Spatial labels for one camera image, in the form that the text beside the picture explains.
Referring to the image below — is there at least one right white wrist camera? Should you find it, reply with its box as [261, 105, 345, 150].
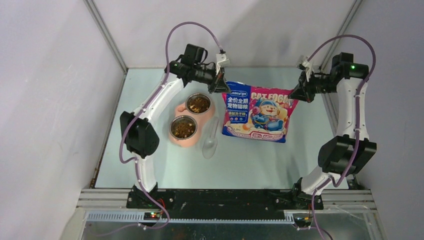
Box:
[296, 55, 313, 82]

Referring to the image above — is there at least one brown kibble pet food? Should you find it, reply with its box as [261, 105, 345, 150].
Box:
[171, 118, 196, 139]

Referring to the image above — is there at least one pink pet food bag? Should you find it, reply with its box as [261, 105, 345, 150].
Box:
[222, 81, 299, 143]

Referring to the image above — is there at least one left controller board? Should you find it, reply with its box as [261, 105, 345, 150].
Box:
[143, 212, 162, 221]

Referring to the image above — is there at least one near steel bowl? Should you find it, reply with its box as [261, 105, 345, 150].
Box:
[169, 115, 198, 140]

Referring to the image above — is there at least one controller board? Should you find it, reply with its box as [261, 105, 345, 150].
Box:
[293, 216, 313, 230]
[143, 212, 162, 221]

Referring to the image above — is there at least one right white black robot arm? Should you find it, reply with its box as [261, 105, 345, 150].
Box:
[289, 52, 377, 209]

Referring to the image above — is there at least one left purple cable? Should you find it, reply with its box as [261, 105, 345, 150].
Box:
[118, 21, 226, 231]

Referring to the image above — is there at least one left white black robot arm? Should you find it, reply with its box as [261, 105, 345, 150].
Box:
[118, 43, 230, 208]

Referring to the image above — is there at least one steel bowl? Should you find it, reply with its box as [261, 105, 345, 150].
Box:
[185, 93, 212, 115]
[169, 115, 198, 140]

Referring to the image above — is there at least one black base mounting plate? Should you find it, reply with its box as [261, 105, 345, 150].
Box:
[126, 186, 324, 221]

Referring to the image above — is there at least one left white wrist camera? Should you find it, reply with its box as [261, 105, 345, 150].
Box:
[215, 52, 231, 76]

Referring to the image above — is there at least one right controller board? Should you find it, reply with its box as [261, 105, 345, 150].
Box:
[293, 216, 313, 230]

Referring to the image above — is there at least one pink double bowl feeder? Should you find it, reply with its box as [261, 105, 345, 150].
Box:
[168, 92, 216, 148]

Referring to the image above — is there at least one aluminium front frame rail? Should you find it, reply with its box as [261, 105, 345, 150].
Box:
[77, 189, 377, 224]

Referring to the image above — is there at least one purple cable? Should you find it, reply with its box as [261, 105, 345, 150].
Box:
[118, 21, 226, 231]
[306, 34, 377, 240]

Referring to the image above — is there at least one clear plastic scoop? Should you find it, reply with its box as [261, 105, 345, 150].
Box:
[202, 116, 219, 159]

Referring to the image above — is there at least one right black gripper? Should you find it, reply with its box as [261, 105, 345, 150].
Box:
[289, 69, 338, 104]

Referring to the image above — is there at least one far steel bowl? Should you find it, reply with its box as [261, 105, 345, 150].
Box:
[185, 93, 212, 115]

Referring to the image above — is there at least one right corner aluminium post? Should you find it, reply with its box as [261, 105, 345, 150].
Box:
[320, 0, 363, 70]

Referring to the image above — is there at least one left corner aluminium post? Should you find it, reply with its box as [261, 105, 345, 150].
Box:
[83, 0, 129, 75]

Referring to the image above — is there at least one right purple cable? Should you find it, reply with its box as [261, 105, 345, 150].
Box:
[306, 34, 377, 240]

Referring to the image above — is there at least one corner aluminium post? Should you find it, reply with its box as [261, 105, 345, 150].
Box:
[320, 0, 363, 70]
[83, 0, 129, 75]

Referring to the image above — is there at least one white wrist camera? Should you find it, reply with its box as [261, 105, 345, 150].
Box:
[215, 52, 231, 76]
[296, 55, 313, 82]

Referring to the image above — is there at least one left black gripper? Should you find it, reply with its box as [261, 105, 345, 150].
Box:
[192, 62, 230, 94]

